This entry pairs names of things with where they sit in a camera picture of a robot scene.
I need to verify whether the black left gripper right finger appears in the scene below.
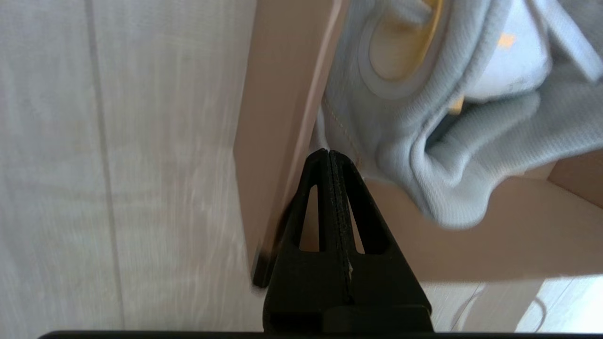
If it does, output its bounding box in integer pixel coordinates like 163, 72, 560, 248
330, 151, 430, 307

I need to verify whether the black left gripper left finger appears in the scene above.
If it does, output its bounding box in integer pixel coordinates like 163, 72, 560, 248
264, 149, 351, 311

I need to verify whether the white mesh lace-up sneaker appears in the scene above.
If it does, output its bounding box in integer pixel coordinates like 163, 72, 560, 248
313, 0, 603, 230

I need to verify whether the brown cardboard shoe box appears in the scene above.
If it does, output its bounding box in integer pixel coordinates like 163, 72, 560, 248
233, 0, 603, 288

